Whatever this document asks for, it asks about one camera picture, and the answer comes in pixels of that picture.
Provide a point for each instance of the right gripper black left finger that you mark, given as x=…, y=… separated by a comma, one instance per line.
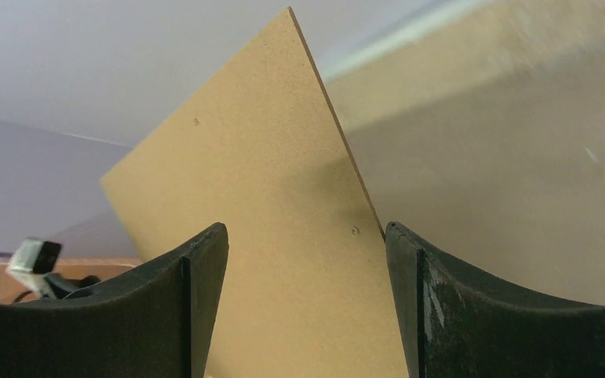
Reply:
x=155, y=320

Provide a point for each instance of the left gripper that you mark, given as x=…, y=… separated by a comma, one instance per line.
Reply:
x=54, y=286

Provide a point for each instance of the orange plastic file organizer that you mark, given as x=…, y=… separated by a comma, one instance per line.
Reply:
x=72, y=268

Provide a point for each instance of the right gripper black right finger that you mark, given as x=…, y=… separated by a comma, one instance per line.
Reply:
x=456, y=320

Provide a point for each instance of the brown cardboard backing board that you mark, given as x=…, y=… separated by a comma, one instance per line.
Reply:
x=259, y=148

